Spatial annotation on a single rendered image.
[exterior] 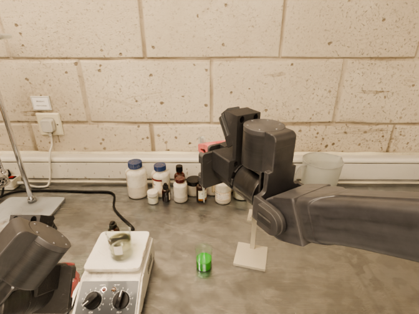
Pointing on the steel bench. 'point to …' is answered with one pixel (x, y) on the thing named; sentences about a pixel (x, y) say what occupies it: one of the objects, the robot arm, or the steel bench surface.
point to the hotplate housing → (143, 275)
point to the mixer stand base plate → (45, 209)
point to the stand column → (16, 151)
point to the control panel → (106, 306)
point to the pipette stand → (251, 251)
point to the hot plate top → (98, 253)
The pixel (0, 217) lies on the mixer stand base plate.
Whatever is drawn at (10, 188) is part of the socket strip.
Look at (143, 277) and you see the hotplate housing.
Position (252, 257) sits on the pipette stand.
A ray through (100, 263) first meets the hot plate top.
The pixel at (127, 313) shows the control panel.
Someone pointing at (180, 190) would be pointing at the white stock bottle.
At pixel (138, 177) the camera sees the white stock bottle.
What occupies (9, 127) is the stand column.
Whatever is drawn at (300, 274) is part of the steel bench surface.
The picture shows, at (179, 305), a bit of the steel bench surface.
